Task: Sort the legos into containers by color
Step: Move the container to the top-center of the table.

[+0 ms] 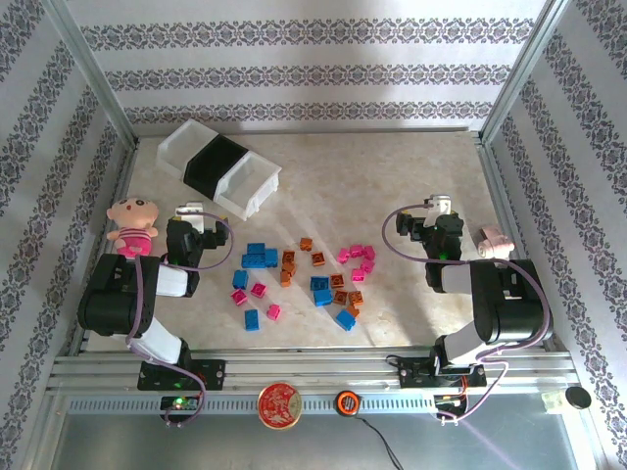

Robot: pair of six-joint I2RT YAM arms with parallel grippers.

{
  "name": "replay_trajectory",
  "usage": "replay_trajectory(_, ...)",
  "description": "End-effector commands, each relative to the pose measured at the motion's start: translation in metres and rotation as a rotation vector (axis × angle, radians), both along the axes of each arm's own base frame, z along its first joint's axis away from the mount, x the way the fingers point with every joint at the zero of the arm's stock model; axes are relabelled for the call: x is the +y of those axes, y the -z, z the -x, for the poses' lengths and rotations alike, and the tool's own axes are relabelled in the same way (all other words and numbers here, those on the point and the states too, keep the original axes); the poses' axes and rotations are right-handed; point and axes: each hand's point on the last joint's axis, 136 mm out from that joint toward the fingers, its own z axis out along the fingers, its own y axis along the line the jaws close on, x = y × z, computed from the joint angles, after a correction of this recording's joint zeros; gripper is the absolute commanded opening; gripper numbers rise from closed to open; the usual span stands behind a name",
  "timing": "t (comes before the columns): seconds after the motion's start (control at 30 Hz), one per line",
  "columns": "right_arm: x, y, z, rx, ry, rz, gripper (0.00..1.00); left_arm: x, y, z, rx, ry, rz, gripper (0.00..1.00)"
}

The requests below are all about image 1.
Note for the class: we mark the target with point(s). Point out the pink lego brick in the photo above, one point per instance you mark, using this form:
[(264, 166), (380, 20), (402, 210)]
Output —
[(238, 296), (356, 250), (358, 275), (344, 255), (258, 290), (369, 252), (367, 266), (274, 312)]

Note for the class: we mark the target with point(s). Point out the white plastic bin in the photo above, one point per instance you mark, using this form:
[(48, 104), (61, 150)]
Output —
[(250, 191), (176, 147)]

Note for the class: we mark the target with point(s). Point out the black plastic bin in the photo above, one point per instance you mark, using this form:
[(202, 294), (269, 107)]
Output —
[(215, 164)]

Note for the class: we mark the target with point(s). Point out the long blue lego brick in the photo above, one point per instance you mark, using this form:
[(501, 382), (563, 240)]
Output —
[(251, 320)]

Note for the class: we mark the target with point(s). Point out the orange lego brick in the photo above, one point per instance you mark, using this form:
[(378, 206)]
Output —
[(285, 278), (318, 258), (336, 280), (353, 311), (356, 297), (288, 256), (289, 267), (340, 296), (306, 244)]

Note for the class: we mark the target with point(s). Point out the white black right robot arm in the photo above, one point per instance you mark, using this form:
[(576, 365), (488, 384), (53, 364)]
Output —
[(509, 313)]

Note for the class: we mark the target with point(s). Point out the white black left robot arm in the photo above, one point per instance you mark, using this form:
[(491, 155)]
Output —
[(115, 294)]

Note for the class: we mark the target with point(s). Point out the pink plush doll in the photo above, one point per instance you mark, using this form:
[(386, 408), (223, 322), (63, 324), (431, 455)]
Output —
[(132, 235)]

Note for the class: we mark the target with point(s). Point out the pink fabric roll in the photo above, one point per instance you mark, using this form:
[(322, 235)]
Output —
[(495, 243)]

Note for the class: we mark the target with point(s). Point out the large blue lego brick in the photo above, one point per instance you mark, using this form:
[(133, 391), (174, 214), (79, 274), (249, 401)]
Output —
[(251, 260)]

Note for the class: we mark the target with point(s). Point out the circuit board with green light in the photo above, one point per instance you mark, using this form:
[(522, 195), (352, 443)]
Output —
[(178, 403)]

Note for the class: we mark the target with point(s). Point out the small circuit board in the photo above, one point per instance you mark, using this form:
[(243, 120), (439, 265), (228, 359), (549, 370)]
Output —
[(448, 400)]

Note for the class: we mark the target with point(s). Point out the gold red round medallion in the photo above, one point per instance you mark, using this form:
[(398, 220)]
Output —
[(279, 405)]

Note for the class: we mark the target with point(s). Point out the orange black tape roll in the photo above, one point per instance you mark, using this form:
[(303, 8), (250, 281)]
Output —
[(347, 402)]

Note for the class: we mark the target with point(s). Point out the small white box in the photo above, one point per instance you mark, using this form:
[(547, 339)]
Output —
[(552, 400)]

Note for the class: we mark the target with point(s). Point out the black round knob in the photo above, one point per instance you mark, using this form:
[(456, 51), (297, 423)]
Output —
[(578, 397)]

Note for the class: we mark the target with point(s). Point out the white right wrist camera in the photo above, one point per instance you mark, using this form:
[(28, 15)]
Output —
[(438, 202)]

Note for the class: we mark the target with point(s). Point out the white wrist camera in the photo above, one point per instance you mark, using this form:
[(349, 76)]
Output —
[(193, 210), (438, 202)]

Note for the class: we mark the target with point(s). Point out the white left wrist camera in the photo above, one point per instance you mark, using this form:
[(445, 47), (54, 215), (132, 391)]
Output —
[(193, 210)]

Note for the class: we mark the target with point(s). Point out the aluminium side rail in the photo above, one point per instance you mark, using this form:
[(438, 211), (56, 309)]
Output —
[(126, 171), (494, 171)]

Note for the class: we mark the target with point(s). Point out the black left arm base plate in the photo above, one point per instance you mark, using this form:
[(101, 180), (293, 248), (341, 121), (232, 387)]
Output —
[(210, 374)]

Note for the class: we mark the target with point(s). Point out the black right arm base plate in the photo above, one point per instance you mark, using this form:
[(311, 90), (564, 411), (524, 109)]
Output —
[(411, 374)]

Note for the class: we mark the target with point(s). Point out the aluminium rear rail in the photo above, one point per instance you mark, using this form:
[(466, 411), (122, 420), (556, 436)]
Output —
[(343, 130)]

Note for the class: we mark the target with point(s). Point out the aluminium mounting rail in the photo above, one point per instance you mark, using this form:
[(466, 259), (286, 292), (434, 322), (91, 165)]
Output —
[(303, 367)]

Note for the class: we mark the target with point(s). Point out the aluminium frame post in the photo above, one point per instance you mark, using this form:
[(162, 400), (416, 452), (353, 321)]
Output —
[(521, 73), (97, 73)]

